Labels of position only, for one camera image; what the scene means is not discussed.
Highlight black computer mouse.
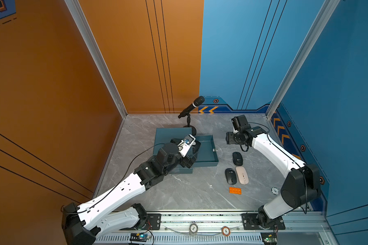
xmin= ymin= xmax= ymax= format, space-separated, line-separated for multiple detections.
xmin=225 ymin=168 xmax=237 ymax=185
xmin=232 ymin=152 xmax=243 ymax=166

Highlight teal drawer cabinet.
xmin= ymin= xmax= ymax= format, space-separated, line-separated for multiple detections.
xmin=152 ymin=127 xmax=194 ymax=175

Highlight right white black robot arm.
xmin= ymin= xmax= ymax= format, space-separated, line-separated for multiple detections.
xmin=226 ymin=115 xmax=321 ymax=230

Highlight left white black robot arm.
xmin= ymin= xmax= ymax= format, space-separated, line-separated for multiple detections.
xmin=61 ymin=134 xmax=201 ymax=245

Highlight black microphone stand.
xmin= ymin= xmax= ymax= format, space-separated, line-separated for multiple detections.
xmin=184 ymin=113 xmax=197 ymax=136

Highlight black microphone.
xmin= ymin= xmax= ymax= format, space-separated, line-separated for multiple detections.
xmin=178 ymin=96 xmax=205 ymax=118

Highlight orange toy brick plate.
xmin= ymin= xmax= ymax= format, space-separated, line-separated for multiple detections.
xmin=229 ymin=187 xmax=242 ymax=195

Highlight left green circuit board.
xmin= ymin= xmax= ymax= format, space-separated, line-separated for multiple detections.
xmin=129 ymin=233 xmax=151 ymax=243

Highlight green circuit board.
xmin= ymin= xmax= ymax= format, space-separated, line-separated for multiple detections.
xmin=261 ymin=233 xmax=278 ymax=245
xmin=129 ymin=233 xmax=151 ymax=243

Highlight right green circuit board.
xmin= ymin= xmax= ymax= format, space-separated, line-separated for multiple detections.
xmin=261 ymin=233 xmax=278 ymax=245

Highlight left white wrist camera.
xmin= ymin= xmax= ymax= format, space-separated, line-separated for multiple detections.
xmin=178 ymin=134 xmax=196 ymax=157

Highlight grey round rail sticker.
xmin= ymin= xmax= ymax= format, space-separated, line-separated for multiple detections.
xmin=189 ymin=223 xmax=198 ymax=234

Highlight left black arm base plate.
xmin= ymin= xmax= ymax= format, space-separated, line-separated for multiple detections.
xmin=122 ymin=213 xmax=162 ymax=231

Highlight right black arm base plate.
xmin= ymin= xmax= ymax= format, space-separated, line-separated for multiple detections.
xmin=241 ymin=213 xmax=286 ymax=230

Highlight orange round rail sticker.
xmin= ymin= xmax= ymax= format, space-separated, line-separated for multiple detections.
xmin=221 ymin=226 xmax=231 ymax=237

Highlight aluminium front rail frame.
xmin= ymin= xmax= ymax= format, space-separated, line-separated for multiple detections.
xmin=92 ymin=210 xmax=338 ymax=245

